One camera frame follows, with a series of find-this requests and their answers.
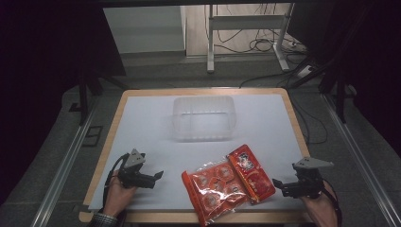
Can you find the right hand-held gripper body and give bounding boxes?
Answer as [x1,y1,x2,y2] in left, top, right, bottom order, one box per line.
[291,156,335,200]

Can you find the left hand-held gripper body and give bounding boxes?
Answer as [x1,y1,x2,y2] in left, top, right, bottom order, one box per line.
[117,148,153,190]

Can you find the person's right hand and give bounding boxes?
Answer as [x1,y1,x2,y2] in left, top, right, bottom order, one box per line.
[300,182,339,220]

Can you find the person's left hand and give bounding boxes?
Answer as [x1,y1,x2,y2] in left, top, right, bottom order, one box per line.
[102,170,138,218]

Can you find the white table mat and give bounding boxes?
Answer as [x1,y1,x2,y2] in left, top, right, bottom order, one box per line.
[87,93,312,212]

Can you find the black floor socket plate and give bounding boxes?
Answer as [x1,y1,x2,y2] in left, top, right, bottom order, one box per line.
[82,125,104,148]

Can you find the grey patterned sleeve cuff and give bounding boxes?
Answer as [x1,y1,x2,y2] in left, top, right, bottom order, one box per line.
[88,212,118,227]

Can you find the red snack packet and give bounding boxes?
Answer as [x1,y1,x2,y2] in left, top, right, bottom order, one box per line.
[181,144,277,227]

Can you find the clear plastic container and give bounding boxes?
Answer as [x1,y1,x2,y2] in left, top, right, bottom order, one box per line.
[171,95,236,143]

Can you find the black metal stand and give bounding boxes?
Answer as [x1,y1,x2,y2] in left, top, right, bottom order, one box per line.
[288,46,358,125]
[68,60,131,127]

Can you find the white power strip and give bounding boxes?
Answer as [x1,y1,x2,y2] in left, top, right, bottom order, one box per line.
[296,63,314,79]

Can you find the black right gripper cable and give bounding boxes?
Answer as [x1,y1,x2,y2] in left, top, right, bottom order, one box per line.
[321,179,343,227]

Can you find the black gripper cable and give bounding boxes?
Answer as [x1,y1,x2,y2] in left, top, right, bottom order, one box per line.
[101,152,131,216]
[321,179,343,227]

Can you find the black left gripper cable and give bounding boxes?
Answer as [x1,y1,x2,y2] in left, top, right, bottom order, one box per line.
[101,152,131,216]

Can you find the aluminium floor rail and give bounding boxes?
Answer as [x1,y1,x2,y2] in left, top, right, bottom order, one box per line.
[321,94,401,227]
[29,103,98,227]

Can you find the black floor cables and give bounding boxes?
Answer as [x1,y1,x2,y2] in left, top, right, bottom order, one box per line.
[214,3,329,146]

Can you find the white metal desk frame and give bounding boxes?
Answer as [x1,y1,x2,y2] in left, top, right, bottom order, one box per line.
[205,3,296,74]

